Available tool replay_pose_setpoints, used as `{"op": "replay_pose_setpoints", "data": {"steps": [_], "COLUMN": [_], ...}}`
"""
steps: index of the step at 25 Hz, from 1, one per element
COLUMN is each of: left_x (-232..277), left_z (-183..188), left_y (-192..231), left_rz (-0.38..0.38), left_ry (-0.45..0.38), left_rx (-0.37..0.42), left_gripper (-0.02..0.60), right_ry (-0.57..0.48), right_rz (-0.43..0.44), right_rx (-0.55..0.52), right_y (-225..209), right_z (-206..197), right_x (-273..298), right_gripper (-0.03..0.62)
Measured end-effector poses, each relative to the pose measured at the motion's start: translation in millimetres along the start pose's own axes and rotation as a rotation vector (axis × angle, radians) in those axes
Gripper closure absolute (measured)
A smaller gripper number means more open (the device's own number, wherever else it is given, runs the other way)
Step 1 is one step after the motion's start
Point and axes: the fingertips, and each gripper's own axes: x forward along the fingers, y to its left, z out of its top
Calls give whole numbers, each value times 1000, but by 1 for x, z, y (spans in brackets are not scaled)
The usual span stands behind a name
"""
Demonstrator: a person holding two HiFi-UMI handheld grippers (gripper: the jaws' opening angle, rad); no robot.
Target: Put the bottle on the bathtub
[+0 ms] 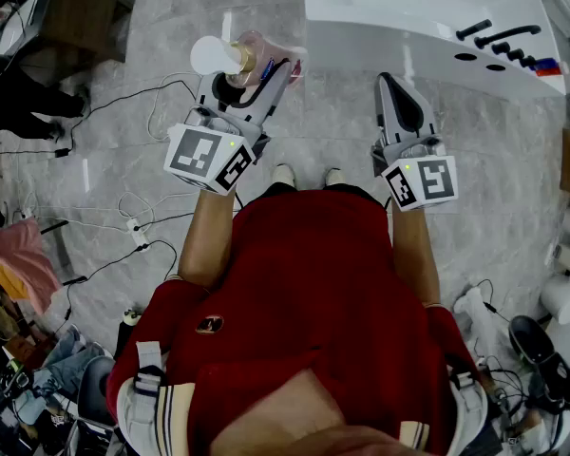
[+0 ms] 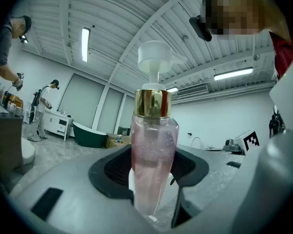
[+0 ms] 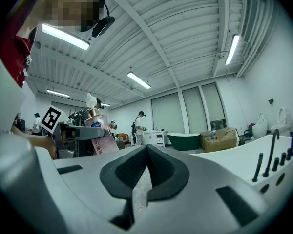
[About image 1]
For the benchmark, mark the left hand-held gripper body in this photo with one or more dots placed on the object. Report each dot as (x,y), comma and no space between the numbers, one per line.
(204,152)

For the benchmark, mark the person's left white shoe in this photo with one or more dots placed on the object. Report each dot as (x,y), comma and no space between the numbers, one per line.
(284,175)

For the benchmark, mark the person's right white shoe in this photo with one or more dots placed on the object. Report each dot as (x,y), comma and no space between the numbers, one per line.
(335,176)

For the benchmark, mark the white plush towel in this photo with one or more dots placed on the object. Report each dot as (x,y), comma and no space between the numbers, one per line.
(477,316)

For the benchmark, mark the pink cloth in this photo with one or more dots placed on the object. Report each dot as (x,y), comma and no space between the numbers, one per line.
(24,259)

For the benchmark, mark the person's red shirt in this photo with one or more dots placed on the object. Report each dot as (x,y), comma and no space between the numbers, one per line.
(309,302)

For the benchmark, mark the black faucet knob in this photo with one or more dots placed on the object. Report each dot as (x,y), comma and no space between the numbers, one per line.
(515,54)
(528,61)
(501,48)

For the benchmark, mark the person's black shorts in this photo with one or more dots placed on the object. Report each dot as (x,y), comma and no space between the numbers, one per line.
(285,188)

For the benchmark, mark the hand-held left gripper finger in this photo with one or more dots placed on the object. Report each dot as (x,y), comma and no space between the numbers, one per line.
(271,94)
(208,94)

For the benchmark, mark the dark wooden cabinet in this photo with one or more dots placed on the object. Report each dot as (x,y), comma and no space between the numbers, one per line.
(85,17)

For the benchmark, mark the black parts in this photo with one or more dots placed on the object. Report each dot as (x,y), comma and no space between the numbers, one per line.
(508,34)

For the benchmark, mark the person's right forearm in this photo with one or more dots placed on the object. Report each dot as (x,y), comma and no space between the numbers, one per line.
(415,254)

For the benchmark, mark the person's left forearm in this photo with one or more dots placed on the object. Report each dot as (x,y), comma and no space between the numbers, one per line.
(209,235)

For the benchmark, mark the white cylinder container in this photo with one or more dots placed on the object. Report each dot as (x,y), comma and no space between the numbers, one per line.
(563,297)

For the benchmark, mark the red and blue packet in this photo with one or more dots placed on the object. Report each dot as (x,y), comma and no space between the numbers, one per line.
(548,67)

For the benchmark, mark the white power strip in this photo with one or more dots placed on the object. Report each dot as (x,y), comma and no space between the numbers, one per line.
(138,233)

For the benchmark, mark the person's white shoe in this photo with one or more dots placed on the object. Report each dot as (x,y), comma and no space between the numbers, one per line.
(335,176)
(284,175)

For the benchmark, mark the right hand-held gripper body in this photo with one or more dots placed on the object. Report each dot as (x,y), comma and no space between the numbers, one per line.
(430,178)

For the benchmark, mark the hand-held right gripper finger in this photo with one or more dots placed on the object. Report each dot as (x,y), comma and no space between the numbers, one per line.
(385,112)
(426,117)

